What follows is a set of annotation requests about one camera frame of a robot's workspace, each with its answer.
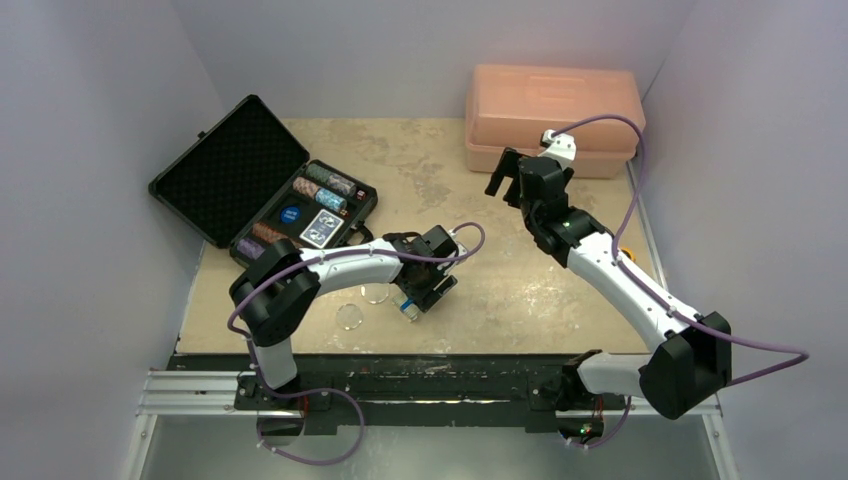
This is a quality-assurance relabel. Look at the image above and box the blue chip stack lower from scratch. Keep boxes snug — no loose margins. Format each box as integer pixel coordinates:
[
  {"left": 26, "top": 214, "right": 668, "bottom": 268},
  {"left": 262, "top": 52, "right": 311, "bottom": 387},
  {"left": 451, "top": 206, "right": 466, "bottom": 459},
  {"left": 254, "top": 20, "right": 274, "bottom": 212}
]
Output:
[{"left": 314, "top": 188, "right": 347, "bottom": 213}]

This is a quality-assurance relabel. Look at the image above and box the brown chip stack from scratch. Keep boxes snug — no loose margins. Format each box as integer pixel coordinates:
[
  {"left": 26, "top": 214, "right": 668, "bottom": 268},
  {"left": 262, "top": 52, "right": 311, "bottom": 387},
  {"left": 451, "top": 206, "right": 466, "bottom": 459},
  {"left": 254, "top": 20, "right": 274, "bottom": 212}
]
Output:
[{"left": 251, "top": 222, "right": 290, "bottom": 244}]

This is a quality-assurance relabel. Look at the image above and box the blue dealer button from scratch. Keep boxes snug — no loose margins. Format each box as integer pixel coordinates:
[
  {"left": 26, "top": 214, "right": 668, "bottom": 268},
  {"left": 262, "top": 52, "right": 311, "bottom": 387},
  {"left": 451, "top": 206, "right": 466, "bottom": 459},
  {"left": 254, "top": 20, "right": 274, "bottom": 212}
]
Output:
[{"left": 279, "top": 205, "right": 301, "bottom": 224}]

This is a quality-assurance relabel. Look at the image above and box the pink plastic toolbox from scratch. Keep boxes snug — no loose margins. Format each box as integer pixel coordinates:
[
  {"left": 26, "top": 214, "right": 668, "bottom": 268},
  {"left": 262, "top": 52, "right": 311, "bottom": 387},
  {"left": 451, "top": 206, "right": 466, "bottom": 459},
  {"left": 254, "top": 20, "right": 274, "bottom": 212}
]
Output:
[{"left": 465, "top": 65, "right": 646, "bottom": 179}]

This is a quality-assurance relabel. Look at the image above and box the black table edge rail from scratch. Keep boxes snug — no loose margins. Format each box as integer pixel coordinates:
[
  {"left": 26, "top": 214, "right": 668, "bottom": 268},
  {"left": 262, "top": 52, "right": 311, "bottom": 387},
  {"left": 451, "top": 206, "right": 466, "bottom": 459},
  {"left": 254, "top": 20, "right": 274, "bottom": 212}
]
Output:
[{"left": 166, "top": 354, "right": 625, "bottom": 436}]

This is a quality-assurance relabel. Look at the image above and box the black poker set case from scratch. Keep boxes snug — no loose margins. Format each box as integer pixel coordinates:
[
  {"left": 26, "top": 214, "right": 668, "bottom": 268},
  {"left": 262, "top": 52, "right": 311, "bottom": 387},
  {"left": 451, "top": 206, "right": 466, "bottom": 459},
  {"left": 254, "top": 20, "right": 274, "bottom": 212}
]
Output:
[{"left": 148, "top": 95, "right": 378, "bottom": 267}]

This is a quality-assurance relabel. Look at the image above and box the aluminium frame rail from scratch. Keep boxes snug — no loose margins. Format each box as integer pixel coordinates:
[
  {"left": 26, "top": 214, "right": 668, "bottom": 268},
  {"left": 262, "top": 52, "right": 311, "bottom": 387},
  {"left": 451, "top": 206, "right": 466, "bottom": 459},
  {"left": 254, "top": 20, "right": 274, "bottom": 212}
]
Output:
[{"left": 136, "top": 371, "right": 237, "bottom": 416}]

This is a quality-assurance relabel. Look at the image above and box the blue patterned card deck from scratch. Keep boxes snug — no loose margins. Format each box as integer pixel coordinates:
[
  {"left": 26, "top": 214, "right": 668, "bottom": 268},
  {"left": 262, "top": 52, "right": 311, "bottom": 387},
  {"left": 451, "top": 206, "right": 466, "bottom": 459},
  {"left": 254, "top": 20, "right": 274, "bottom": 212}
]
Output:
[{"left": 299, "top": 209, "right": 344, "bottom": 249}]

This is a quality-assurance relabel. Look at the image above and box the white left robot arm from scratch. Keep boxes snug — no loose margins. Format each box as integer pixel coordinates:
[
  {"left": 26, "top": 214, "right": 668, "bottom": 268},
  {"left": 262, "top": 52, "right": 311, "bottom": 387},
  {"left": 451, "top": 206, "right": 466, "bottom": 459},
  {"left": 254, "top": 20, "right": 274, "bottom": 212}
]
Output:
[{"left": 229, "top": 225, "right": 474, "bottom": 409}]

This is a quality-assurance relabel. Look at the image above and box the clear round disc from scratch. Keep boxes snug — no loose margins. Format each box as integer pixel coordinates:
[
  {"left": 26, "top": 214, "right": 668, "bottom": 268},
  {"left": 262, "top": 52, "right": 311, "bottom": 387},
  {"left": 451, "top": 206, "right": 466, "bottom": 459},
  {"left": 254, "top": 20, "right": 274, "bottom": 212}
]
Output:
[
  {"left": 336, "top": 304, "right": 364, "bottom": 331},
  {"left": 360, "top": 284, "right": 390, "bottom": 305}
]

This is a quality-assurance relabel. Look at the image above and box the yellow tape measure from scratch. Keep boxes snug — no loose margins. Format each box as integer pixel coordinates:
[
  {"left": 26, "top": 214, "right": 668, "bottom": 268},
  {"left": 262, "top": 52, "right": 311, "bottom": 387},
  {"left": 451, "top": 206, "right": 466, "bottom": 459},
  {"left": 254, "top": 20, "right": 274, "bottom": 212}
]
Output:
[{"left": 619, "top": 247, "right": 636, "bottom": 263}]

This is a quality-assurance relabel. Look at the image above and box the purple chip stack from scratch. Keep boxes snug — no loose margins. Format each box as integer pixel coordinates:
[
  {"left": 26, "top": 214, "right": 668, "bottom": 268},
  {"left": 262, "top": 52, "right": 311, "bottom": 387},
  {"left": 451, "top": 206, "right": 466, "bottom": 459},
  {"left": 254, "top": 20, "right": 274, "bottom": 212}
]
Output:
[{"left": 236, "top": 238, "right": 265, "bottom": 260}]

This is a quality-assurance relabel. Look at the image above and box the blue striped card deck box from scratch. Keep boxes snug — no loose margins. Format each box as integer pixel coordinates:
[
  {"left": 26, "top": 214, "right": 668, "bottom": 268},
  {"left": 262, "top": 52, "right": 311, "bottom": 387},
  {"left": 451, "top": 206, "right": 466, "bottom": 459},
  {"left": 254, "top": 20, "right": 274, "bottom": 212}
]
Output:
[{"left": 394, "top": 299, "right": 421, "bottom": 322}]

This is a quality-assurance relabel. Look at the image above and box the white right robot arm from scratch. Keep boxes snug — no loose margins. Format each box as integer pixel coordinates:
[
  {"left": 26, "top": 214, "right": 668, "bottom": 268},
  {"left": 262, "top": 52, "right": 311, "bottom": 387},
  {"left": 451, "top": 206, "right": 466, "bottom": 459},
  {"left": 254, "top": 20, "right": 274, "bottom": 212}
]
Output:
[{"left": 485, "top": 148, "right": 732, "bottom": 419}]

